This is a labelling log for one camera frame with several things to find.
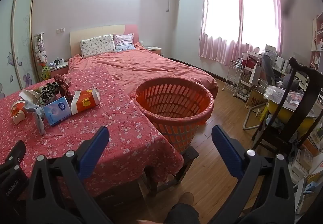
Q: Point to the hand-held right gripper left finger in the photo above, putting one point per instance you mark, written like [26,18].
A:
[96,149]

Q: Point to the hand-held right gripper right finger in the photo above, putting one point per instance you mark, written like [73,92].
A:
[227,149]

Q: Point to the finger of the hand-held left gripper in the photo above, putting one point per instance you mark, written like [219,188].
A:
[14,155]

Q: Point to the red and white paper cup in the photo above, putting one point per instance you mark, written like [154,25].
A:
[17,113]

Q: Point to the pale sock with blue trim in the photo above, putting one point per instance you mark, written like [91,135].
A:
[37,118]

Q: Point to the orange white tissue pack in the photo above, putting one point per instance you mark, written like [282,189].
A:
[85,102]

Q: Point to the orange plastic laundry basket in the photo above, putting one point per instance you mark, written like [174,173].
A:
[176,128]

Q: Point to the blue tissue pack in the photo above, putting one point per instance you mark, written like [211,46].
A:
[55,111]

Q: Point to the white snack wrapper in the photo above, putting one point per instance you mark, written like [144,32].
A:
[26,94]

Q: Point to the black floral cloth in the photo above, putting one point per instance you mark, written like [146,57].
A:
[49,92]

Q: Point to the brown striped sock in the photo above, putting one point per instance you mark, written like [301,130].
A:
[63,82]

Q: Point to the red floral tablecloth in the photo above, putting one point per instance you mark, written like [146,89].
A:
[121,123]

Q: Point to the dark wooden stool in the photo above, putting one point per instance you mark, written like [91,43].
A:
[186,161]

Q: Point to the brown paper bag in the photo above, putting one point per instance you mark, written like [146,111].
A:
[254,101]

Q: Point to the brown slipper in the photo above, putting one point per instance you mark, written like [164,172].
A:
[186,198]

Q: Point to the yellow basin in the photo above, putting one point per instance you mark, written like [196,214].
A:
[280,113]

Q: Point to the white shelf cart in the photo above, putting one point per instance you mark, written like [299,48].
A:
[248,80]

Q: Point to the person's leg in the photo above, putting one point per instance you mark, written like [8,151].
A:
[181,214]

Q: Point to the white paper bag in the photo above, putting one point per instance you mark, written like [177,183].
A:
[255,73]

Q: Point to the stack of boxes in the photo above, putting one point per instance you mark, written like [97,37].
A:
[307,163]

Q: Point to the pink nightstand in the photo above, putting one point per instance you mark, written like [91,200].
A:
[58,70]
[152,50]

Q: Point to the grey office chair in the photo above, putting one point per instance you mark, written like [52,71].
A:
[269,70]

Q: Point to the dark wooden chair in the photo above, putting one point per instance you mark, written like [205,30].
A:
[309,87]

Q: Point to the white floral pillow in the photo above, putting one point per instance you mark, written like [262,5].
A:
[97,46]

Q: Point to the bed with orange duvet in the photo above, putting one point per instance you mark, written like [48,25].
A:
[156,65]

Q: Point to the clear tube of plush toys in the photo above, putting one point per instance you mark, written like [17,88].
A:
[41,54]

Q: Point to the pink curtain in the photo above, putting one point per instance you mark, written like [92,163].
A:
[275,12]
[217,44]

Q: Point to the pink striped pillow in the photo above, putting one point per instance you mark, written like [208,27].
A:
[123,41]

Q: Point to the wardrobe with purple flowers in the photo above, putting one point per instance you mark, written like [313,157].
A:
[22,37]

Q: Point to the pink bookshelf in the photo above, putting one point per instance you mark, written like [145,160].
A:
[318,37]

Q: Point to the white tube frame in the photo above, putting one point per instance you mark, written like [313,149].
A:
[248,123]

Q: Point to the wall switch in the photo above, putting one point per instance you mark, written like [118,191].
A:
[60,30]

